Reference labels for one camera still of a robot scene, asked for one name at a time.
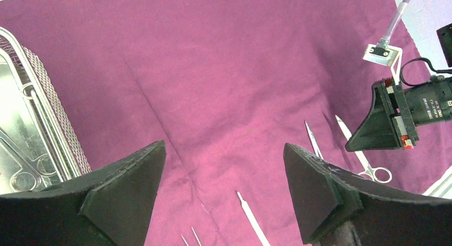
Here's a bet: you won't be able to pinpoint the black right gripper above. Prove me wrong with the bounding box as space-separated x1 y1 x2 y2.
345 76 451 152

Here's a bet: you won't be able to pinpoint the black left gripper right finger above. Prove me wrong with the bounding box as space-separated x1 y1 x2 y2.
283 143 451 245

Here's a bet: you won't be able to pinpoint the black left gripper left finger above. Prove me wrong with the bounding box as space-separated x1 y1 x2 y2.
1 141 166 245

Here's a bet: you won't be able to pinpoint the steel surgical forceps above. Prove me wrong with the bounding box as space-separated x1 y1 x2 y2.
335 115 393 184

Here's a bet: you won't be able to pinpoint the remaining steel instrument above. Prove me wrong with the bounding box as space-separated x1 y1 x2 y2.
236 191 271 246

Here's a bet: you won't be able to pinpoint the perforated steel instrument tray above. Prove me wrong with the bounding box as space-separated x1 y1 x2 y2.
1 28 91 191

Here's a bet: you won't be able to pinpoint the purple cloth wrap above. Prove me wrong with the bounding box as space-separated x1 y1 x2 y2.
0 0 452 246

